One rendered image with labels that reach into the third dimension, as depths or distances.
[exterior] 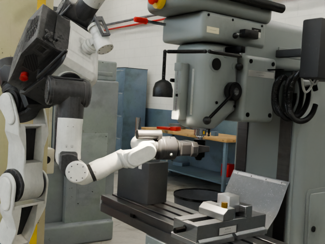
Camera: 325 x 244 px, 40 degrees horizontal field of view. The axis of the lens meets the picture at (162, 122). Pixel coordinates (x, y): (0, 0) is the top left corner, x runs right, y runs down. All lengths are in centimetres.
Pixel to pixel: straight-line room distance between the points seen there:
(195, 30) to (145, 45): 802
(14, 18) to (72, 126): 173
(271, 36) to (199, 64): 37
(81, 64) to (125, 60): 854
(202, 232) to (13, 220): 85
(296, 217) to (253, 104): 52
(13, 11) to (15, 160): 146
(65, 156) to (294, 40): 106
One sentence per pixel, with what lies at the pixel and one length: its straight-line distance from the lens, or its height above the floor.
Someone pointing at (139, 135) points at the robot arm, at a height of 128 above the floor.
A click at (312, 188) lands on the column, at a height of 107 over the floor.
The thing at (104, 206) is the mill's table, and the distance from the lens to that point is 214.
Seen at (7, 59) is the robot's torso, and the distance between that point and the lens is 205.
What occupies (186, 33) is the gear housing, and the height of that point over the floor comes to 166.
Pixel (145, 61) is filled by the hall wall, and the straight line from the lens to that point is 955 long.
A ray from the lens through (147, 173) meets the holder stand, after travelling 196.
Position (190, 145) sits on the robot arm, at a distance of 167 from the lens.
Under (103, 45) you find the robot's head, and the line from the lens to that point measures 166.
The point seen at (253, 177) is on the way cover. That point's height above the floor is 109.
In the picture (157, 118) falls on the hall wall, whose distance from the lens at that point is 906.
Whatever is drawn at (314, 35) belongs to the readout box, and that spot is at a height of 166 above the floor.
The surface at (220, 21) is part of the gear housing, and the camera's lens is 163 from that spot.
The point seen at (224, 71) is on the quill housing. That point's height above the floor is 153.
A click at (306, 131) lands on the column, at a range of 192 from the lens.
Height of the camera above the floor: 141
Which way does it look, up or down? 3 degrees down
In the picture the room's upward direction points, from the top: 3 degrees clockwise
